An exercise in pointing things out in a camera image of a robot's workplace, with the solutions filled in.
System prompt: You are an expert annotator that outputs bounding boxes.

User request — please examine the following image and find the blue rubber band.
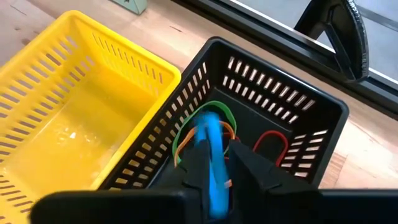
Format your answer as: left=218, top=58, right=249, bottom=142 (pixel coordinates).
left=194, top=111, right=231, bottom=218

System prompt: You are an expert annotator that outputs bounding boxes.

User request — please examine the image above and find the black curved frame bracket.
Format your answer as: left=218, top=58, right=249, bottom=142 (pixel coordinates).
left=294, top=0, right=370, bottom=83

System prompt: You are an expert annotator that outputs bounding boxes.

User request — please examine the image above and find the yellow plastic basket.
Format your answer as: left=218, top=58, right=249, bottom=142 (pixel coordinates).
left=0, top=9, right=182, bottom=224

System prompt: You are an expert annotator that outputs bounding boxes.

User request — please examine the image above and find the green perforated metal shelf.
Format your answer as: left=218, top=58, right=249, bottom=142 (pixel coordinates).
left=110, top=0, right=149, bottom=16

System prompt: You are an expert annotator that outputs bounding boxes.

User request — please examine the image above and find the green rubber band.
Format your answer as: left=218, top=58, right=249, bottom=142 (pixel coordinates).
left=172, top=100, right=238, bottom=156

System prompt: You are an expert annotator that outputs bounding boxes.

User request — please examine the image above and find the orange rubber band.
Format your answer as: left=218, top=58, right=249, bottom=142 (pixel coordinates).
left=174, top=121, right=237, bottom=167

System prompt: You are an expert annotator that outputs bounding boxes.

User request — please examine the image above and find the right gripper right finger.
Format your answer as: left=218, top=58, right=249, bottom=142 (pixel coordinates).
left=226, top=140, right=320, bottom=224

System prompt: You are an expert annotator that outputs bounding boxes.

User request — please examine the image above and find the red rubber band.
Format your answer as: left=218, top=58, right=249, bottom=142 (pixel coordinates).
left=252, top=129, right=290, bottom=167

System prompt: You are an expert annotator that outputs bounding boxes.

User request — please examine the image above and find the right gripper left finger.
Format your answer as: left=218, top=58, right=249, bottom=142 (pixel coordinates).
left=149, top=139, right=214, bottom=224

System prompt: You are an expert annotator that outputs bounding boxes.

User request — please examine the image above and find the black plastic basket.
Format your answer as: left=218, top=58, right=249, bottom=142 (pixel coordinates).
left=98, top=36, right=349, bottom=191

